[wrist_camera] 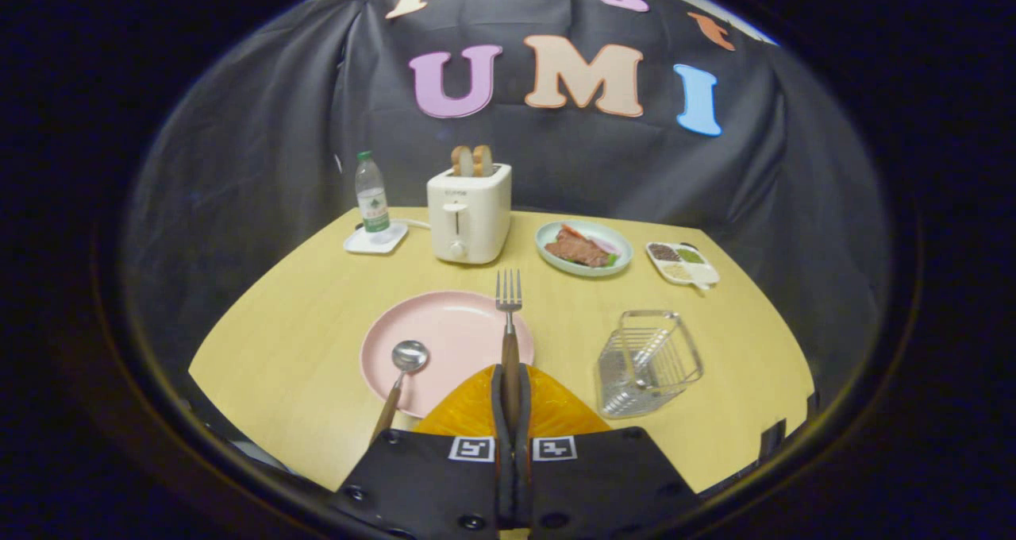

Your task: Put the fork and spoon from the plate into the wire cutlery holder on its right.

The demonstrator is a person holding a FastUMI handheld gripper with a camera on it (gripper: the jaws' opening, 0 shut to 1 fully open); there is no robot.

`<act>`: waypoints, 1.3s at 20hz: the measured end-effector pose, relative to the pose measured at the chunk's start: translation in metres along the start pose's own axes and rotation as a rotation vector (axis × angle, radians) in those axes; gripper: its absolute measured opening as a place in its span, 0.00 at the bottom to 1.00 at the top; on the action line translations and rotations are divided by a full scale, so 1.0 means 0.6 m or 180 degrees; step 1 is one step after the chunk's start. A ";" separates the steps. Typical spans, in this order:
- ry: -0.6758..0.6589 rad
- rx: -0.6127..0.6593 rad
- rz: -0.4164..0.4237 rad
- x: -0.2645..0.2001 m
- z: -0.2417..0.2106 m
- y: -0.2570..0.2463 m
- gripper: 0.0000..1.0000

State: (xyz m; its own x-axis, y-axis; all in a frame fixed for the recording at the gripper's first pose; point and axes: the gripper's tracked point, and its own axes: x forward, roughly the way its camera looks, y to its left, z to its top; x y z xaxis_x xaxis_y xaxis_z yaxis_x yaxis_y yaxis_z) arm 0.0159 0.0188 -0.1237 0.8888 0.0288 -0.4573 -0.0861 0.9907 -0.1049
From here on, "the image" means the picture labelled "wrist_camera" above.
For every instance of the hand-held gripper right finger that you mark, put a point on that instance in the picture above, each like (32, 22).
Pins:
(524, 413)

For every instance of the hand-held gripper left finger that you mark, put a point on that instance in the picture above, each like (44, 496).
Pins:
(500, 413)

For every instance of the pink plate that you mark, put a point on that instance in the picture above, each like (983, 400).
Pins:
(452, 333)

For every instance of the cooked meat slices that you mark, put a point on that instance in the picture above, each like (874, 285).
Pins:
(575, 248)

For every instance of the light green plate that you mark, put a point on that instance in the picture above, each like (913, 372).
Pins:
(623, 258)

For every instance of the white toaster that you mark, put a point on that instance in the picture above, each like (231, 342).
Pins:
(476, 222)

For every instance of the white divided condiment tray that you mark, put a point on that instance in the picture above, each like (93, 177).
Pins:
(683, 264)

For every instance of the white square coaster tray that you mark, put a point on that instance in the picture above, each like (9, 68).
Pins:
(361, 242)

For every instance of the clear plastic water bottle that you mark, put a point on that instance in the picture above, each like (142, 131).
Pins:
(371, 198)

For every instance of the toasted bread slice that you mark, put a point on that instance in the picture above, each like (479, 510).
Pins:
(461, 161)
(482, 160)

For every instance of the black backdrop cloth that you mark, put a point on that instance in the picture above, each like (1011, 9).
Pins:
(262, 151)

